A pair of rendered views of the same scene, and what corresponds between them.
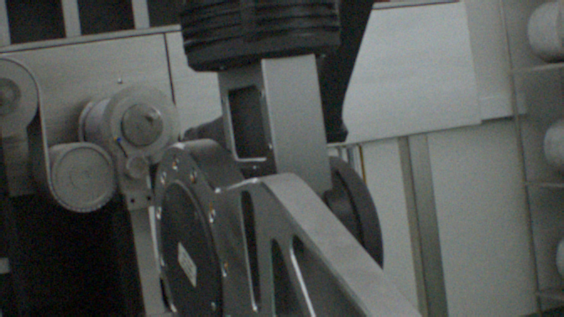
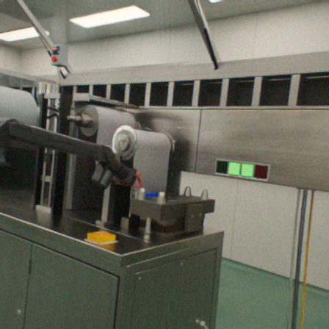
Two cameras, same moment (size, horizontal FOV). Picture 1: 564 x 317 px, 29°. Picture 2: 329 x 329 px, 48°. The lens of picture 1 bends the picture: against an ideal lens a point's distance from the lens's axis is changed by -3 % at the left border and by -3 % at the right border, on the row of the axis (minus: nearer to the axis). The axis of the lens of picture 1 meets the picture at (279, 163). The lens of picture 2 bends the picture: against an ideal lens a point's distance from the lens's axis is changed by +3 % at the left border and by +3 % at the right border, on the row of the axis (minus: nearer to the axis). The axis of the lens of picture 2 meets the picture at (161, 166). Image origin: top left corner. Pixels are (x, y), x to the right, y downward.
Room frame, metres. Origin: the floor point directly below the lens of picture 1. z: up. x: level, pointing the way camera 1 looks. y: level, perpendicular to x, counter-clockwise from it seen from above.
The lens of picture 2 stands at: (1.35, -1.16, 1.24)
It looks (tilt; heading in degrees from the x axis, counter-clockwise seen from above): 3 degrees down; 58
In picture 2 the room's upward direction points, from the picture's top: 6 degrees clockwise
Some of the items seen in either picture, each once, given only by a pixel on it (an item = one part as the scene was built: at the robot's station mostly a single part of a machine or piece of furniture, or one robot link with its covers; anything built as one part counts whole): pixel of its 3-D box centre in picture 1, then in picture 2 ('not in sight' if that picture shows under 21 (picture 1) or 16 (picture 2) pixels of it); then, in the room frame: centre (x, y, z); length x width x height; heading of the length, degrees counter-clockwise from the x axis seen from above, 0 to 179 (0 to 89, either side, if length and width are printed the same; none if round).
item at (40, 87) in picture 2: not in sight; (50, 90); (1.88, 0.96, 1.50); 0.14 x 0.14 x 0.06
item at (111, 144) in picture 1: (140, 125); (124, 142); (2.03, 0.24, 1.25); 0.15 x 0.01 x 0.15; 110
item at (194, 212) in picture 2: not in sight; (194, 217); (2.29, 0.05, 0.96); 0.10 x 0.03 x 0.11; 20
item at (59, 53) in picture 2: not in sight; (58, 55); (1.87, 0.77, 1.66); 0.07 x 0.07 x 0.10; 26
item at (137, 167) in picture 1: (137, 167); not in sight; (1.94, 0.25, 1.18); 0.04 x 0.02 x 0.04; 110
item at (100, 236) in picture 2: not in sight; (101, 237); (1.86, 0.01, 0.91); 0.07 x 0.07 x 0.02; 20
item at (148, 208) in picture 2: not in sight; (175, 205); (2.24, 0.13, 1.00); 0.40 x 0.16 x 0.06; 20
